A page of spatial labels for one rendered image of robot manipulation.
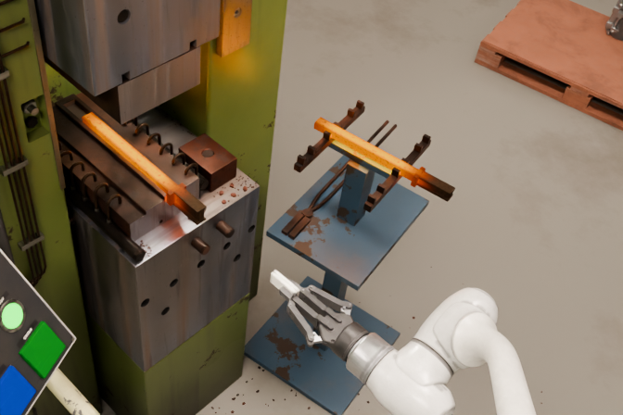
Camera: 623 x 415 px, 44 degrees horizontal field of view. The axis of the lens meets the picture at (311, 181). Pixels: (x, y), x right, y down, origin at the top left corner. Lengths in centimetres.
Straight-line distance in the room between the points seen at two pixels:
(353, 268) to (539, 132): 188
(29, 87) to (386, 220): 109
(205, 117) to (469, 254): 148
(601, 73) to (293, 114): 154
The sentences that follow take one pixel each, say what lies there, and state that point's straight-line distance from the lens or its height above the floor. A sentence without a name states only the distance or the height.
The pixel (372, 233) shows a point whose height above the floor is 68.
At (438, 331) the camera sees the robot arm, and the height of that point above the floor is 109.
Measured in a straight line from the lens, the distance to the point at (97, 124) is 191.
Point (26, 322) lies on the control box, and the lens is 150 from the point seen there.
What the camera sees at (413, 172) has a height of 95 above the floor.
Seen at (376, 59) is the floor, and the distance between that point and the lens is 391.
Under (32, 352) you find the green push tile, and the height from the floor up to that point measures 103.
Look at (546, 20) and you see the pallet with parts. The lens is 430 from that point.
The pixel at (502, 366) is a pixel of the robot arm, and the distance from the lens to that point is 136.
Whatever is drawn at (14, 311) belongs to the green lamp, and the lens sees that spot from 148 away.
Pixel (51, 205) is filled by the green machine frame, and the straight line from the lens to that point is 176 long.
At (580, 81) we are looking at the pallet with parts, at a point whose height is 13.
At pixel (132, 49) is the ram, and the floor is 143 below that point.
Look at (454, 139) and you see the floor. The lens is 356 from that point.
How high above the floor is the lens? 228
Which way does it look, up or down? 45 degrees down
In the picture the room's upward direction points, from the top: 9 degrees clockwise
